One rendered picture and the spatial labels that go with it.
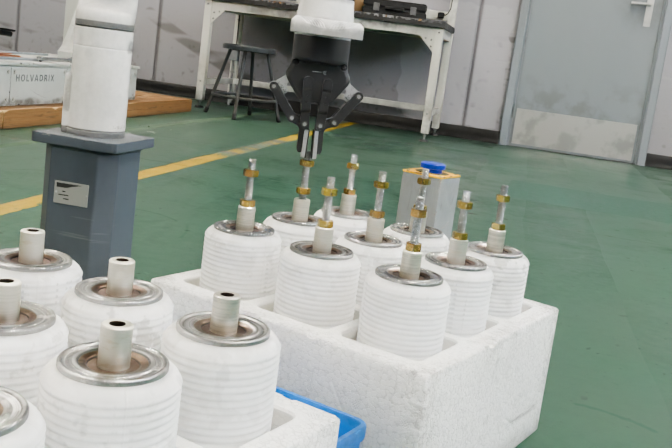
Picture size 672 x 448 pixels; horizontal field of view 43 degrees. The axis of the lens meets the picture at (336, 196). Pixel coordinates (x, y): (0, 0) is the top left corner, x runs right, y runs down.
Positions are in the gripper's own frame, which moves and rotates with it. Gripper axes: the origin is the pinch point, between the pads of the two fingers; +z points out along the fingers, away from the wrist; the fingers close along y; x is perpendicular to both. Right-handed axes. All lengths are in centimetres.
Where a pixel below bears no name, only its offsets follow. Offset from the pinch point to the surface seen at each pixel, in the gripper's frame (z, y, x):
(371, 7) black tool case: -42, -60, -452
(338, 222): 11.3, -5.8, -4.7
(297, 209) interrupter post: 9.0, 0.6, 0.9
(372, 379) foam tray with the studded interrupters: 20.1, -7.4, 31.1
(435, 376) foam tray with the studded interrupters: 18.1, -13.2, 33.7
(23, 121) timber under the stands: 34, 104, -257
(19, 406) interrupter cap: 10, 19, 66
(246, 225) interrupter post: 9.9, 7.2, 10.5
